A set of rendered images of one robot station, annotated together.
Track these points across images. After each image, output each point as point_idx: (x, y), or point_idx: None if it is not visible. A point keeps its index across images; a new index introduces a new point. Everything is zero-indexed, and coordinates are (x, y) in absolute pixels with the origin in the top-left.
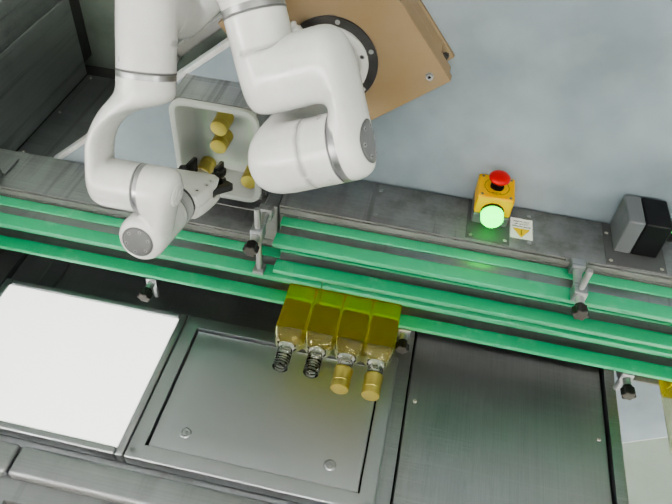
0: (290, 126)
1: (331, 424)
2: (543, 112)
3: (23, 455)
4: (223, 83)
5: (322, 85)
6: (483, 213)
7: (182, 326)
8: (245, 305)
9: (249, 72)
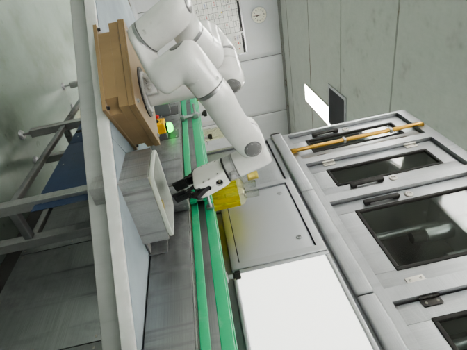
0: (226, 58)
1: (262, 198)
2: None
3: (360, 289)
4: (126, 167)
5: (220, 32)
6: (169, 126)
7: (240, 269)
8: None
9: (218, 44)
